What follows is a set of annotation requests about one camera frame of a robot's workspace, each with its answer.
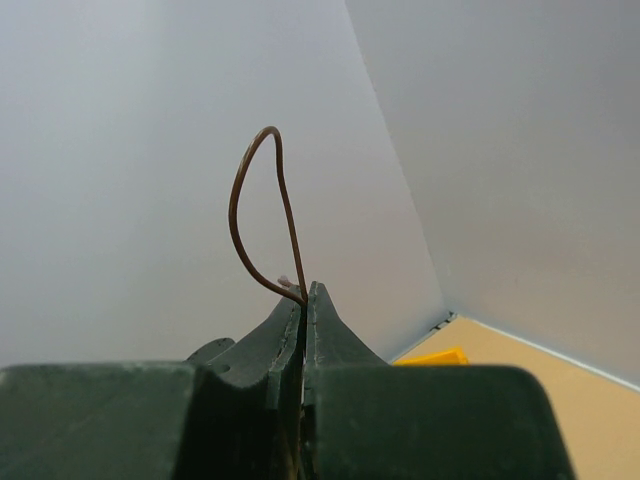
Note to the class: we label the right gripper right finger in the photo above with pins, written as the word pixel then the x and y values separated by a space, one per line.
pixel 367 419

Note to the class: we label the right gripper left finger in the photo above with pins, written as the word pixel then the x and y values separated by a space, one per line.
pixel 225 413

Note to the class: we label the yellow plastic bin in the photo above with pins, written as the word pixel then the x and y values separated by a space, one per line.
pixel 453 356

